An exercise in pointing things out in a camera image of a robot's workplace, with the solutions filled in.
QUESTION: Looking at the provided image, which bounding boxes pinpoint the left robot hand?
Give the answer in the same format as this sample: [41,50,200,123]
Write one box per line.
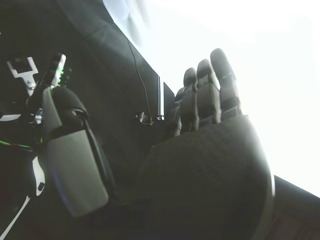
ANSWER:
[41,47,277,240]

